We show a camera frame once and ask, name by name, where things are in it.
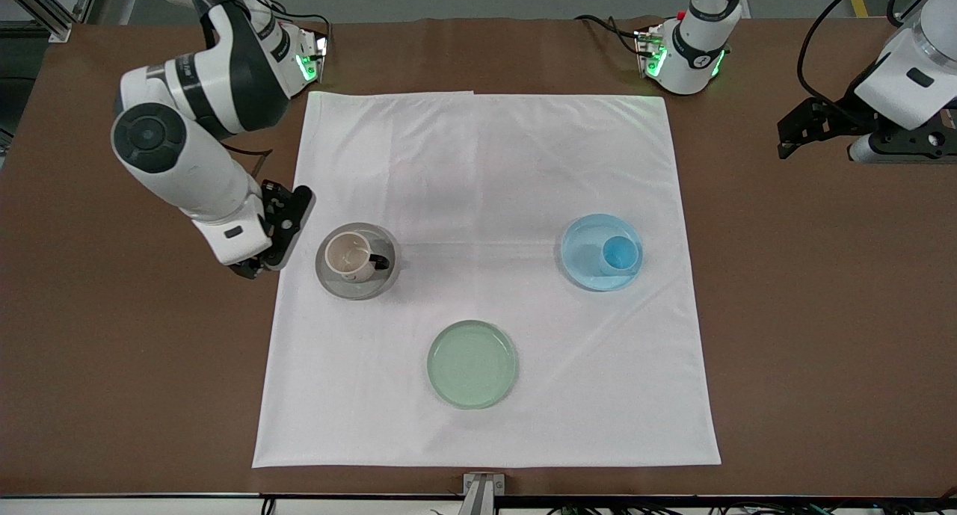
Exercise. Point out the blue cup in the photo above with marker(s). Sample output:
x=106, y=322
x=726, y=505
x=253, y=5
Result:
x=620, y=255

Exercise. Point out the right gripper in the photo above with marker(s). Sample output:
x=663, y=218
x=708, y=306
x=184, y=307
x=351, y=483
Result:
x=245, y=270

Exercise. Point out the gray round plate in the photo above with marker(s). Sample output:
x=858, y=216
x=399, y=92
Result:
x=357, y=291

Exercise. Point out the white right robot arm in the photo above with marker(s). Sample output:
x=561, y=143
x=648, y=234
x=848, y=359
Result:
x=187, y=164

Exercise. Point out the white square cloth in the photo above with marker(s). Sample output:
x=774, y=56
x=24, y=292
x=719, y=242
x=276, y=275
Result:
x=478, y=164

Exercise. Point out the green round plate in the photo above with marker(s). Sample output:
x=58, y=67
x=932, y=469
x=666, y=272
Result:
x=472, y=364

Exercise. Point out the metal left base connector plate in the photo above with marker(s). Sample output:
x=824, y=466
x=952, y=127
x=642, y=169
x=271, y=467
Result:
x=644, y=44

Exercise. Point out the metal table edge bracket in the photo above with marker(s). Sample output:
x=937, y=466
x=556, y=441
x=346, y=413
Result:
x=482, y=489

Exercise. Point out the metal base connector plate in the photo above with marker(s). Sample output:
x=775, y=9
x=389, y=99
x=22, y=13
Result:
x=318, y=48
x=644, y=44

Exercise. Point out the blue round plate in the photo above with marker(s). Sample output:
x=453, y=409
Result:
x=583, y=253

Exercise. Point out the metal right base connector plate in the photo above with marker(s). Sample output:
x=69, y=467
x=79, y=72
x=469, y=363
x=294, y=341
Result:
x=318, y=48

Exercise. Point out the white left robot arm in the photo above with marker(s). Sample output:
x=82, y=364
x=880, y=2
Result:
x=695, y=51

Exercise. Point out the brown table cover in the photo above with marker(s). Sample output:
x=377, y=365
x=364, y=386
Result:
x=112, y=365

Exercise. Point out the aluminium frame profile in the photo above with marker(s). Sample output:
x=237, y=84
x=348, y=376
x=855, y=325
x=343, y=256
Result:
x=37, y=7

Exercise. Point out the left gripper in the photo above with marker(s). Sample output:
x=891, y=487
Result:
x=836, y=116

